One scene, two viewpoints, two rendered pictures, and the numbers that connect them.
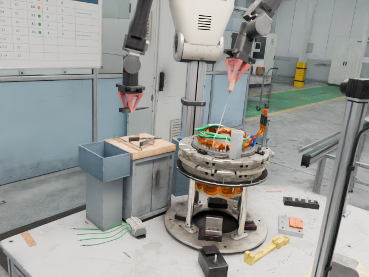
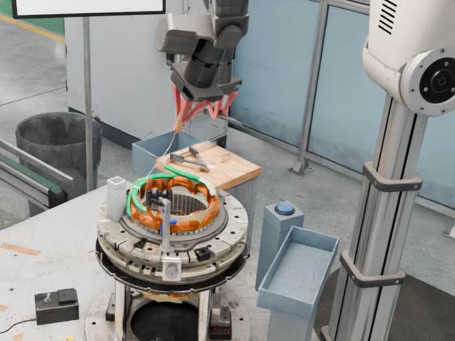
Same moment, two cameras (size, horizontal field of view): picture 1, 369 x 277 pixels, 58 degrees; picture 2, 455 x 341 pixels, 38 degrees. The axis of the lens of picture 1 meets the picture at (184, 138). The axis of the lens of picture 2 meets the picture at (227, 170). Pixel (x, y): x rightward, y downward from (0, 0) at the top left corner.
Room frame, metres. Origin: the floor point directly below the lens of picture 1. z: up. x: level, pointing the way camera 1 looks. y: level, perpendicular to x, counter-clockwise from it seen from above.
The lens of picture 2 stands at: (1.18, -1.34, 1.84)
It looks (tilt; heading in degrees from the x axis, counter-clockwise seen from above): 28 degrees down; 87
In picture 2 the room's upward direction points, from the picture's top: 5 degrees clockwise
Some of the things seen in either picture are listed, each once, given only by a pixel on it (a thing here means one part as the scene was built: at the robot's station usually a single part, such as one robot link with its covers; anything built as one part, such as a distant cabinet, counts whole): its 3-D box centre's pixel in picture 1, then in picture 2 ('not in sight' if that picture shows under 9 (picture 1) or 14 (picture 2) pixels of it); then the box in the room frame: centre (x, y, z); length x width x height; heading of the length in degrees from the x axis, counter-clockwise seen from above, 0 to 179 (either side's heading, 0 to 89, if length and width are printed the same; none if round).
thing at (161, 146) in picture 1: (139, 145); (208, 167); (1.21, 0.17, 1.05); 0.20 x 0.19 x 0.02; 135
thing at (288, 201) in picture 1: (300, 203); not in sight; (1.37, -0.54, 0.79); 0.15 x 0.05 x 0.02; 83
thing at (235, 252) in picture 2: not in sight; (229, 254); (1.26, -0.22, 1.05); 0.09 x 0.04 x 0.01; 45
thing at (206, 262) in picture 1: (212, 261); (56, 304); (0.87, -0.11, 0.81); 0.10 x 0.06 x 0.06; 17
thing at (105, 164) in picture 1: (104, 186); (166, 187); (1.10, 0.28, 0.92); 0.17 x 0.11 x 0.28; 45
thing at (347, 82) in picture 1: (355, 88); not in sight; (0.70, -0.35, 1.37); 0.06 x 0.04 x 0.04; 25
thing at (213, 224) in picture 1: (213, 225); (119, 298); (1.02, -0.12, 0.85); 0.06 x 0.04 x 0.05; 87
